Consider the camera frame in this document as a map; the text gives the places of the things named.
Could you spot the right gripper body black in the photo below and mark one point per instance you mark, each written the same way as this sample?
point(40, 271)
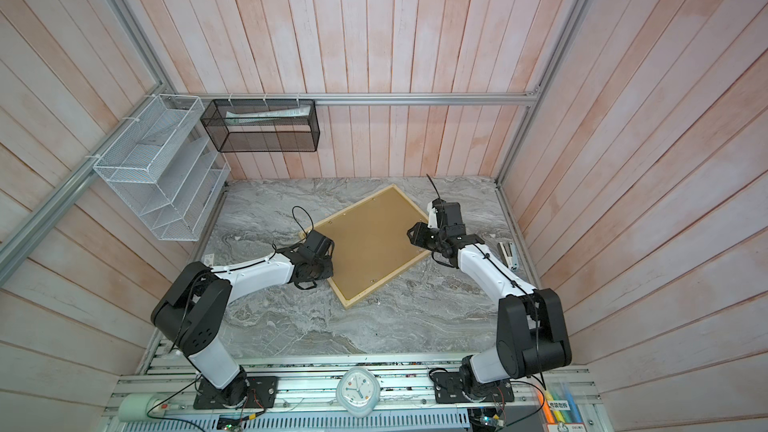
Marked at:
point(442, 239)

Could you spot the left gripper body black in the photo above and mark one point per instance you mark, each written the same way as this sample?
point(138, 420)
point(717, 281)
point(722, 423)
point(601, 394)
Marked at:
point(323, 270)

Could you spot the light wooden picture frame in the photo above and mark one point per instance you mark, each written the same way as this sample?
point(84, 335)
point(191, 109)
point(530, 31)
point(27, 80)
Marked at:
point(354, 300)

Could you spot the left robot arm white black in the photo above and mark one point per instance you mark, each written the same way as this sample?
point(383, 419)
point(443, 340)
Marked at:
point(191, 312)

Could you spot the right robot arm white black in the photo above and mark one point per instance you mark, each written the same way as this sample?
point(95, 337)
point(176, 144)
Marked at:
point(531, 333)

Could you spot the white stapler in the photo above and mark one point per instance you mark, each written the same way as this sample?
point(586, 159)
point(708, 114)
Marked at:
point(509, 255)

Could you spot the small white box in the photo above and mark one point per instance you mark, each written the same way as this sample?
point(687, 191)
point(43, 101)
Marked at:
point(208, 259)

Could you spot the white round timer clock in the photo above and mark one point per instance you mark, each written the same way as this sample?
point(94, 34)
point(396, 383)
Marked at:
point(358, 392)

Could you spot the paper in black basket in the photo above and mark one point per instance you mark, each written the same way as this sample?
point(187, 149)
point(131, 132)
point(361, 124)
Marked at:
point(281, 117)

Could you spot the coloured markers tray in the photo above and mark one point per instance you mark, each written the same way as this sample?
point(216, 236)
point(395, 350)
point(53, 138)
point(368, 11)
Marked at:
point(560, 410)

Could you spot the pale green emergency button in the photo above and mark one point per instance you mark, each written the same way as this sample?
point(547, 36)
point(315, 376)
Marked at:
point(139, 407)

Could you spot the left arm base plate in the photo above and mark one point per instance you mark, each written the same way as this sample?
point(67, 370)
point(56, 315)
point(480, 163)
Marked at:
point(261, 393)

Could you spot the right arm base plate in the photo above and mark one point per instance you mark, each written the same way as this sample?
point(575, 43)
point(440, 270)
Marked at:
point(460, 387)

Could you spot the black wire mesh basket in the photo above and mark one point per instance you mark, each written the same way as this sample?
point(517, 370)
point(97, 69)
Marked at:
point(254, 139)

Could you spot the white wire mesh shelf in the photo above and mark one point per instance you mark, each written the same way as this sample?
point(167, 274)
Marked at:
point(170, 178)

